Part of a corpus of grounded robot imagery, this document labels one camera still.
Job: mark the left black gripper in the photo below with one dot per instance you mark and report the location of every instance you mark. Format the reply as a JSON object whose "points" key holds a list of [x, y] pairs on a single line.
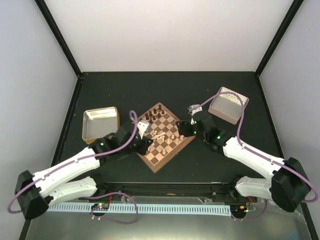
{"points": [[145, 144]]}

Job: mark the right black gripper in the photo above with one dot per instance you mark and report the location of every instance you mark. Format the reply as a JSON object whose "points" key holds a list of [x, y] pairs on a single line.
{"points": [[184, 126]]}

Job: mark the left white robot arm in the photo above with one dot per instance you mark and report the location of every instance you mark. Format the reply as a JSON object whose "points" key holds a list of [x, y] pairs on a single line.
{"points": [[36, 192]]}

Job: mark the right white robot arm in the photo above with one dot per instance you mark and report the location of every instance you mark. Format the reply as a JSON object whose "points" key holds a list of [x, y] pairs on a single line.
{"points": [[283, 181]]}

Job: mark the wooden chess board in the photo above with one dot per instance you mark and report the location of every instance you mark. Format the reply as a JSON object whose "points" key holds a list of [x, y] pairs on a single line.
{"points": [[162, 121]]}

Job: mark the left circuit board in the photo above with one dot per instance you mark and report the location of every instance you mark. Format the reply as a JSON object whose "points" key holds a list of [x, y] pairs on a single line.
{"points": [[100, 207]]}

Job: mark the circuit board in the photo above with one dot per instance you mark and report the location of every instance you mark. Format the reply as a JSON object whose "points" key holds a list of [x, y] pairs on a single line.
{"points": [[242, 208], [100, 207]]}

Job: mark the right circuit board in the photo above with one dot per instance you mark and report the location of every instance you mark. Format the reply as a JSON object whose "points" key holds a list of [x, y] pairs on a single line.
{"points": [[242, 208]]}

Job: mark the pink patterned metal tin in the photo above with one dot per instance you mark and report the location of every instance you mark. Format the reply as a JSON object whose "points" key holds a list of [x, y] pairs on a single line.
{"points": [[228, 105]]}

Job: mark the silver metal tray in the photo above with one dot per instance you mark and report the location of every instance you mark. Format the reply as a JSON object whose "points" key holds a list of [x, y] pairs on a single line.
{"points": [[99, 122]]}

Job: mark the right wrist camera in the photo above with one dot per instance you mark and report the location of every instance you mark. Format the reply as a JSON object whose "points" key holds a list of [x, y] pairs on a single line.
{"points": [[192, 109]]}

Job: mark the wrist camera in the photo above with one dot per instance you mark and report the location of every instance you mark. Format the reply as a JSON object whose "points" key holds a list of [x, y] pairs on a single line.
{"points": [[143, 127], [192, 109]]}

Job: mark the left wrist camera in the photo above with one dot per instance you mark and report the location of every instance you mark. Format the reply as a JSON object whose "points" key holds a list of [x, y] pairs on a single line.
{"points": [[143, 127]]}

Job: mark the black mounting rail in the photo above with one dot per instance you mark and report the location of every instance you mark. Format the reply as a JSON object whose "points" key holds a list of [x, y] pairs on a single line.
{"points": [[218, 192]]}

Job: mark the light blue slotted cable duct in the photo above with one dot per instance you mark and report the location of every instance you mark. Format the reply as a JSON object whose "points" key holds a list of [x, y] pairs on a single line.
{"points": [[143, 208]]}

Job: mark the black frame post right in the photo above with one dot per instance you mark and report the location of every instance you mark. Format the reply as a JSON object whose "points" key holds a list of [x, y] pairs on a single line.
{"points": [[285, 23]]}

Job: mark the black frame post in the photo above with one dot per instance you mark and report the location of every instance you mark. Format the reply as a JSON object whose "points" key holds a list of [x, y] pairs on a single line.
{"points": [[48, 17], [285, 23]]}

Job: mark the black frame post left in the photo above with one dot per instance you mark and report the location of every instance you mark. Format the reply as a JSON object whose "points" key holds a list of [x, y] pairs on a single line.
{"points": [[48, 17]]}

